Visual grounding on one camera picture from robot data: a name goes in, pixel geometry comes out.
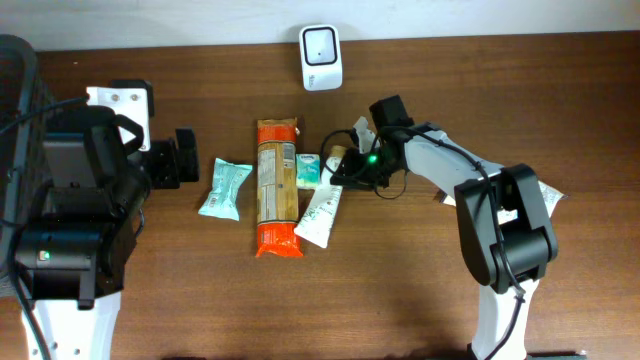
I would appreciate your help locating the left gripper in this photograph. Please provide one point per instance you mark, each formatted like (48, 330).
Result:
(169, 173)

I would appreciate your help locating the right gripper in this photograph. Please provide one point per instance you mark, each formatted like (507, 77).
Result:
(355, 177)

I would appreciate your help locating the mint green snack pouch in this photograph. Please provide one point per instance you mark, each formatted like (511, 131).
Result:
(226, 182)

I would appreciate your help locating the teal tissue pack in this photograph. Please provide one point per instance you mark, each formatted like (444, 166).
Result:
(307, 171)

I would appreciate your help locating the orange pasta package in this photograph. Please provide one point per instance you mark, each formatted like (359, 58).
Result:
(277, 192)

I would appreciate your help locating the white tube with gold cap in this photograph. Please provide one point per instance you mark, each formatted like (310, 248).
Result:
(316, 223)

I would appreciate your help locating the yellow snack bag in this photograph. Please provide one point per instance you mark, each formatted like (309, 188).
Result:
(551, 197)

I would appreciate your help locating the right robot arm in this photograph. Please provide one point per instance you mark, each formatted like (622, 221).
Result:
(505, 231)

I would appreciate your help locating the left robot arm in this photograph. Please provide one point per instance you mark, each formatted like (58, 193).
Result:
(88, 169)

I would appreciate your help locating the white barcode scanner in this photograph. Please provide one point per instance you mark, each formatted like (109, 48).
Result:
(321, 58)

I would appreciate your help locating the grey plastic mesh basket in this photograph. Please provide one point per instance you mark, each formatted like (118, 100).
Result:
(15, 150)

